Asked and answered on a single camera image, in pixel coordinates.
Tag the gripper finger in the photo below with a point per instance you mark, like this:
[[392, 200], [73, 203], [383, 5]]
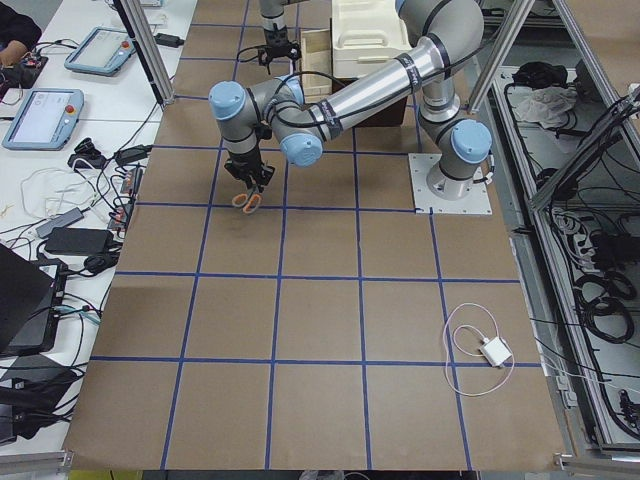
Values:
[[262, 175], [294, 55], [263, 57], [239, 171]]

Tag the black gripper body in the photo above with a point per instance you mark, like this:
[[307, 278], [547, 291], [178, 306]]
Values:
[[242, 167], [274, 39]]

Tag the orange handled scissors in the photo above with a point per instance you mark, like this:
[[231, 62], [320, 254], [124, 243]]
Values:
[[250, 201]]

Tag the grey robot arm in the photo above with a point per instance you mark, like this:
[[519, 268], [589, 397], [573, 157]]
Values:
[[273, 17], [443, 36]]

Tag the dark brown drawer cabinet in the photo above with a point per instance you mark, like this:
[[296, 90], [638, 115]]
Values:
[[391, 116]]

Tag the cream plastic storage box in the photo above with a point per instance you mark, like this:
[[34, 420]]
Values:
[[365, 35]]

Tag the black power adapter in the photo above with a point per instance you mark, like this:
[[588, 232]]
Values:
[[168, 40]]

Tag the black webcam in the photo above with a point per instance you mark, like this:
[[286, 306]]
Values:
[[86, 156]]

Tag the far blue teach pendant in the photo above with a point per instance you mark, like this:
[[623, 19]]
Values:
[[103, 52]]

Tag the blue teach pendant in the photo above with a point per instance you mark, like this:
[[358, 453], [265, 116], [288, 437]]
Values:
[[103, 52], [45, 120]]

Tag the large black power brick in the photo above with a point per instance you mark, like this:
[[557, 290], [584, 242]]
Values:
[[78, 241]]

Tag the grey usb hub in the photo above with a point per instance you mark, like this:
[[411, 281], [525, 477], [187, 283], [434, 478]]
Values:
[[61, 221]]

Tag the near blue teach pendant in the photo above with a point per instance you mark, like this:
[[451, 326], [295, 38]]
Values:
[[45, 120]]

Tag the black laptop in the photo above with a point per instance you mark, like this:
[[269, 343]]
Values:
[[31, 292]]

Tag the white crumpled cloth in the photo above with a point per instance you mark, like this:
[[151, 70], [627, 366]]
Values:
[[547, 107]]

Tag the aluminium frame post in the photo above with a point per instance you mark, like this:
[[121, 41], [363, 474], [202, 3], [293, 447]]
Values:
[[135, 22]]

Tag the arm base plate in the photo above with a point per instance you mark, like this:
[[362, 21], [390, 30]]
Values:
[[435, 193]]

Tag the white charger with cable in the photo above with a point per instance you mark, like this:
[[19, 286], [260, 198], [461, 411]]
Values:
[[494, 350]]

